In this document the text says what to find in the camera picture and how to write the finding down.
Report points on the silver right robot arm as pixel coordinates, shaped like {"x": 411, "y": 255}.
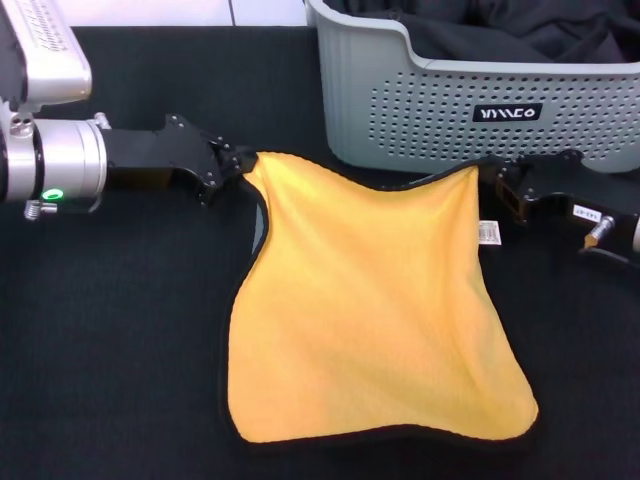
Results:
{"x": 635, "y": 232}

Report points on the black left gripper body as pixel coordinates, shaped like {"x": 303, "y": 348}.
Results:
{"x": 150, "y": 157}

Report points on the grey perforated storage box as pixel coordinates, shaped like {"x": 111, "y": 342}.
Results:
{"x": 450, "y": 140}

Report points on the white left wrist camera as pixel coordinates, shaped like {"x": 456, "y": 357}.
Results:
{"x": 45, "y": 55}

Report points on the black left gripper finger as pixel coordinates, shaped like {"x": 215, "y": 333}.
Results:
{"x": 230, "y": 175}
{"x": 242, "y": 154}

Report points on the yellow and grey towel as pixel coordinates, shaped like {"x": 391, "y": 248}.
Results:
{"x": 375, "y": 310}

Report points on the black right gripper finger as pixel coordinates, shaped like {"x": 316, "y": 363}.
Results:
{"x": 500, "y": 162}
{"x": 509, "y": 194}

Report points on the black cloth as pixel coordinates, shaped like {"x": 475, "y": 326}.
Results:
{"x": 500, "y": 30}

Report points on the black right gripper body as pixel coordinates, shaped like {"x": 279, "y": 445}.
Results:
{"x": 565, "y": 185}

